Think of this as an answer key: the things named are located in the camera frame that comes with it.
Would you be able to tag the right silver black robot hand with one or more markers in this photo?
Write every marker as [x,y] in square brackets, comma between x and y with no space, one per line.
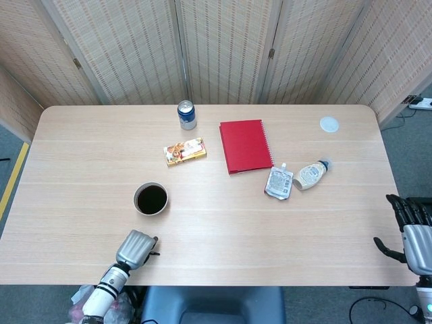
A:
[420,248]

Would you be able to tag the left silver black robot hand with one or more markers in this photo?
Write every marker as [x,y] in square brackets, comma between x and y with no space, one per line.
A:
[133,249]

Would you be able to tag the black plastic spoon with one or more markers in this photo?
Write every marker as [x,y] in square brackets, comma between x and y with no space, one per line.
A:
[155,252]

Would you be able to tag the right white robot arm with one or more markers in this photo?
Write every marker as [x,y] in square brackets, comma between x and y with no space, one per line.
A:
[425,297]

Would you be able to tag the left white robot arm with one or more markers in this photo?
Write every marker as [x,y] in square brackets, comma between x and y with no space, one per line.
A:
[101,297]

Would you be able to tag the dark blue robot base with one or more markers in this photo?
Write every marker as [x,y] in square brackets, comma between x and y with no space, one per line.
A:
[212,303]

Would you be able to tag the white bowl of coffee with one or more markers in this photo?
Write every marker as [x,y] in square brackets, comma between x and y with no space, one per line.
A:
[152,200]

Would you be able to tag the pink white plastic bag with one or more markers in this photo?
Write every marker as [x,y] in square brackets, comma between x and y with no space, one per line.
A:
[119,310]

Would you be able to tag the yellow curry roux box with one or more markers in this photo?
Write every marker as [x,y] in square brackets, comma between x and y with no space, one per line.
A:
[185,152]

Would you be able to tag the mayonnaise squeeze bottle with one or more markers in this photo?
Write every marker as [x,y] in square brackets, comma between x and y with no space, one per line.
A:
[308,175]

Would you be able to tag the blue silver drink can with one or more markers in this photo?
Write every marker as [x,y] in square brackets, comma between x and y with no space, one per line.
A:
[187,116]

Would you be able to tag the white power strip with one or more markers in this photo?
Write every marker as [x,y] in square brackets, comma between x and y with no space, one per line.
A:
[423,104]

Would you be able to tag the brass screen hinge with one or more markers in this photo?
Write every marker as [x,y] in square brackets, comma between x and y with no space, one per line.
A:
[77,63]
[408,99]
[271,53]

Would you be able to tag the red spiral notebook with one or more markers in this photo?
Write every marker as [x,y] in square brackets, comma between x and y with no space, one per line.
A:
[245,146]

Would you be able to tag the white round table grommet cap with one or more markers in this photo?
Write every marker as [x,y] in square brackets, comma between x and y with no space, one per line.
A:
[329,124]

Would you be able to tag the silver spouted food pouch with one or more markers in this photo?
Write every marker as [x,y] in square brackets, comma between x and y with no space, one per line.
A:
[278,184]

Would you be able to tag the woven bamboo folding screen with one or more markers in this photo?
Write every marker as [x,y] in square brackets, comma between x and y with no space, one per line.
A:
[222,50]

